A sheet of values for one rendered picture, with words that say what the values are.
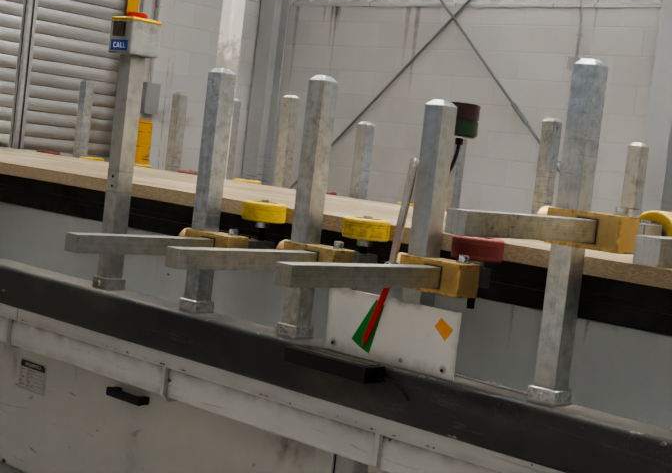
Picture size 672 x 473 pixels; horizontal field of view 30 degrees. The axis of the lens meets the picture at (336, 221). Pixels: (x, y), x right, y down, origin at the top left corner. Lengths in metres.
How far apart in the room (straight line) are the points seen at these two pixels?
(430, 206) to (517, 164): 8.63
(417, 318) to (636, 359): 0.33
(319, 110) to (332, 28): 9.97
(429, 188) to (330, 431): 0.44
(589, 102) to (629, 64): 8.31
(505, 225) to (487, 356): 0.58
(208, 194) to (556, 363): 0.76
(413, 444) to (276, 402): 0.31
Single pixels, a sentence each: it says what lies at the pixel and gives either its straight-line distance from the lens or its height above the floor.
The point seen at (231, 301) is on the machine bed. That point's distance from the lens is 2.49.
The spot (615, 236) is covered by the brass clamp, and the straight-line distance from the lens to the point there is 1.69.
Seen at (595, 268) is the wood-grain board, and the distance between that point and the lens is 1.90.
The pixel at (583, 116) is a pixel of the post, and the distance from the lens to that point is 1.74.
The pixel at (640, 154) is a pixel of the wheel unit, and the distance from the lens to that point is 2.94.
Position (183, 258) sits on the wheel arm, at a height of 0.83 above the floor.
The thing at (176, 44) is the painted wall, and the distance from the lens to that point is 11.80.
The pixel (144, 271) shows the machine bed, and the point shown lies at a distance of 2.70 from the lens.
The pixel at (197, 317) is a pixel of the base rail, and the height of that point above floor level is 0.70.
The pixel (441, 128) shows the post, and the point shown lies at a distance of 1.88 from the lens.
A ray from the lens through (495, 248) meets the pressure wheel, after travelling 1.91.
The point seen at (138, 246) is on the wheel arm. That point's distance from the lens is 2.09.
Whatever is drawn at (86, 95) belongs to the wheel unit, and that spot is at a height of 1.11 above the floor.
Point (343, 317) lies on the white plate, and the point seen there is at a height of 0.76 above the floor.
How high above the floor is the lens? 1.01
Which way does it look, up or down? 3 degrees down
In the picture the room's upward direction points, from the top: 7 degrees clockwise
